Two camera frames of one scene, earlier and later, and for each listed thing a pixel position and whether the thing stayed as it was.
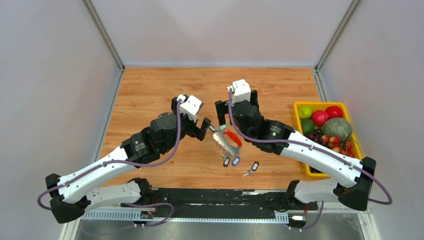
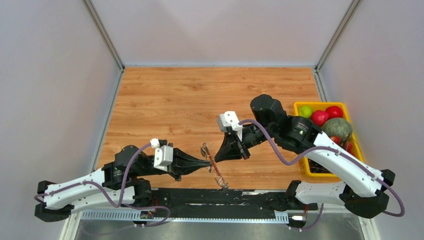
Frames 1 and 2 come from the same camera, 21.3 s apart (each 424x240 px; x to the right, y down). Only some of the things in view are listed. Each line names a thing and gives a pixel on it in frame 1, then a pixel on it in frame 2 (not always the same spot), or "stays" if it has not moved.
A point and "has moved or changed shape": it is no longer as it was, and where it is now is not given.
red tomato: (334, 111) stays
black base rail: (222, 203) stays
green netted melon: (337, 127) stays
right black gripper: (223, 108) -> (232, 148)
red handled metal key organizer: (230, 142) has moved or changed shape
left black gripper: (195, 131) -> (182, 164)
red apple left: (319, 117) stays
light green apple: (305, 111) stays
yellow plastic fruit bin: (323, 105) stays
